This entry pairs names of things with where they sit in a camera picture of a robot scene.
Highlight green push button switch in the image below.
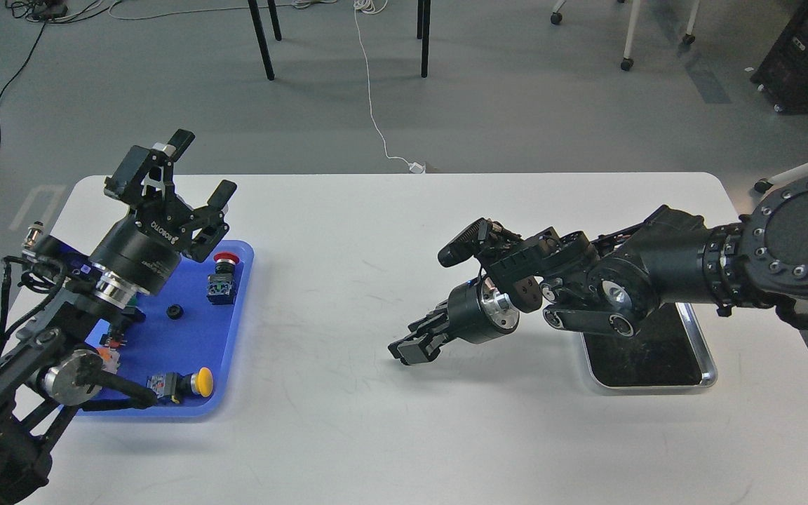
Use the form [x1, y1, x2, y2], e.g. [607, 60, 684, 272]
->
[96, 346, 121, 375]

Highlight white rolling chair base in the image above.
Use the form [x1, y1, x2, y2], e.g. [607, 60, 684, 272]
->
[549, 1, 700, 72]

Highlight red terminal small switch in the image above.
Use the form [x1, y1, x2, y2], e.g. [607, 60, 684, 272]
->
[99, 323, 133, 349]

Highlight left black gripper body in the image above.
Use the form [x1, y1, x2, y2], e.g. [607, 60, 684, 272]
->
[90, 215, 191, 295]

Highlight white power cable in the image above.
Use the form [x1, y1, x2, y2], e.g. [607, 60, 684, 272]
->
[353, 0, 426, 174]

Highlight red emergency push button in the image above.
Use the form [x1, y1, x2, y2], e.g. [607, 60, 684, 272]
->
[206, 250, 240, 306]

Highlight yellow push button switch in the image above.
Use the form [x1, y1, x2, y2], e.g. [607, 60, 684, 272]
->
[145, 367, 214, 405]

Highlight small black gear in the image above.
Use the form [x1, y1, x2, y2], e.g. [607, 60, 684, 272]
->
[166, 304, 184, 321]

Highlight blue plastic tray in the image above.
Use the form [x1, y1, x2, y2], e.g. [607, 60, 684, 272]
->
[78, 239, 255, 419]

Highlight black table legs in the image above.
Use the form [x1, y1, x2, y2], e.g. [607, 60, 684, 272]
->
[248, 0, 431, 81]

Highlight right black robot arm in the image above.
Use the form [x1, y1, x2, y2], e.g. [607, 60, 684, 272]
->
[389, 176, 808, 365]

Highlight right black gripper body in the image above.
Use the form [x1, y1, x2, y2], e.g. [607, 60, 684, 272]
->
[447, 281, 520, 344]

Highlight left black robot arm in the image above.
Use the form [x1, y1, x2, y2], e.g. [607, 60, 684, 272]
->
[0, 129, 236, 504]

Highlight silver metal tray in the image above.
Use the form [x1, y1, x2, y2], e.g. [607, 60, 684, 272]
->
[581, 303, 718, 394]

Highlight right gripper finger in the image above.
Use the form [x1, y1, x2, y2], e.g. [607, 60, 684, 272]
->
[398, 330, 457, 365]
[388, 301, 451, 358]

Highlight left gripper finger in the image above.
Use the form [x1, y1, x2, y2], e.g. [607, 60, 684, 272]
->
[104, 129, 195, 215]
[180, 180, 237, 263]

